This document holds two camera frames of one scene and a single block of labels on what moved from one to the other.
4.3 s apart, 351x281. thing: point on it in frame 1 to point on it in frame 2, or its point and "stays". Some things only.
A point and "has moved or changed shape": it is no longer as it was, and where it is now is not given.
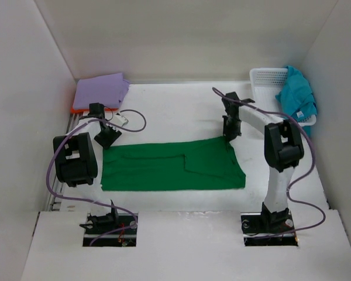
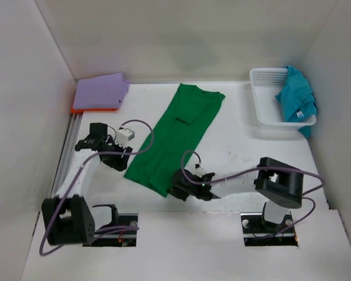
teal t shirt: (297, 98) stays
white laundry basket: (266, 82) stays
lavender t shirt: (106, 89) stays
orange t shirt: (74, 110) stays
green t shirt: (200, 164) has moved or changed shape
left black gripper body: (107, 136) to (116, 161)
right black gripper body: (232, 127) to (182, 194)
